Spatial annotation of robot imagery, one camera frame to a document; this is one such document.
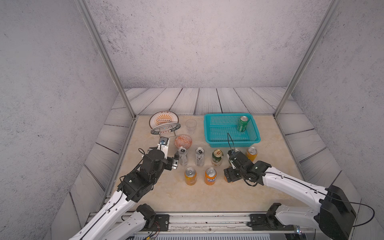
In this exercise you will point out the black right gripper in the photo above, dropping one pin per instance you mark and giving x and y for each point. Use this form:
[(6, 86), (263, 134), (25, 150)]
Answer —
[(228, 172)]

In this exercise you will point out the aluminium frame post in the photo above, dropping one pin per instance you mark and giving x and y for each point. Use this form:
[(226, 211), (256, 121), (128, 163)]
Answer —
[(319, 33), (90, 23)]

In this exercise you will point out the left aluminium frame post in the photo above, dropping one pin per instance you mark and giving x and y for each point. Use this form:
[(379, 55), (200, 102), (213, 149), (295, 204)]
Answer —
[(90, 23)]

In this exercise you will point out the green white gold-top can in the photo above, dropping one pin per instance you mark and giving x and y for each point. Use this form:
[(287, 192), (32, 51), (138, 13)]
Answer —
[(217, 157)]

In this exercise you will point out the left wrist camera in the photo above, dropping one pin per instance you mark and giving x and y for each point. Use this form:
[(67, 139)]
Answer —
[(163, 145)]

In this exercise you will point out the green rimmed white plate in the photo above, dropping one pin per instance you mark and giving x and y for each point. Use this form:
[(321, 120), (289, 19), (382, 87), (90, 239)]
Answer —
[(155, 130)]

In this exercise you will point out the orange Schweppes can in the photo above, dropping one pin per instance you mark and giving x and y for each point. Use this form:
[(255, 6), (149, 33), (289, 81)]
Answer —
[(251, 153)]

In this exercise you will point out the orange sunburst plate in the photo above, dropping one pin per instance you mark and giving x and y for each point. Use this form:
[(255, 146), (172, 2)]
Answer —
[(163, 117)]

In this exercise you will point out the orange Fanta can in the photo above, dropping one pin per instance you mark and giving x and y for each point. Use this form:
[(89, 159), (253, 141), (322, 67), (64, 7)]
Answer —
[(210, 176)]

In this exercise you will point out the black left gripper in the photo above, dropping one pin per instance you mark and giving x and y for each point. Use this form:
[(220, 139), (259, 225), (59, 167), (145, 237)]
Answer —
[(170, 165)]

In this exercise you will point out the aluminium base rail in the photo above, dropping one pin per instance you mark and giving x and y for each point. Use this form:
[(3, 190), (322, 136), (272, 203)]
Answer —
[(205, 226)]

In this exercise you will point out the clear plastic cup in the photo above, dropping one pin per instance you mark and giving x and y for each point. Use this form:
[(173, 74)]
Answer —
[(191, 126)]

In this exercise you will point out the silver white drink can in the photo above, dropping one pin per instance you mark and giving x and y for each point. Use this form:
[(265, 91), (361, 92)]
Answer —
[(183, 156)]

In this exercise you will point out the teal plastic basket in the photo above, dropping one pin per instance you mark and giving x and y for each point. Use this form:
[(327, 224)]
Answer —
[(221, 130)]

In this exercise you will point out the metal wire plate stand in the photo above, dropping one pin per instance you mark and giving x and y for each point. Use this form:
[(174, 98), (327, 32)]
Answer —
[(167, 135)]

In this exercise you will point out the red patterned bowl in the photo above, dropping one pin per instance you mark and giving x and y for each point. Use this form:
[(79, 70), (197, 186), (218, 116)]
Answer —
[(184, 141)]

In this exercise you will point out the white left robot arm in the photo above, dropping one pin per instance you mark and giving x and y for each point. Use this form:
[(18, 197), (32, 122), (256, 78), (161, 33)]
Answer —
[(131, 189)]

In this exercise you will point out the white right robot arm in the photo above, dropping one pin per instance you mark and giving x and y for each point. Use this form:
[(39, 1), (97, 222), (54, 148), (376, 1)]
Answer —
[(328, 209)]

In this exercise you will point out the right aluminium frame post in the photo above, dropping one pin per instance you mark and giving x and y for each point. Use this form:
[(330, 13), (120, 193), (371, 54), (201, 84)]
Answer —
[(319, 33)]

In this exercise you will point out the orange yellow can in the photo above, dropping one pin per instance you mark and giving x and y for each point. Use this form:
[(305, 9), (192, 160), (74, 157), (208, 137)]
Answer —
[(190, 176)]

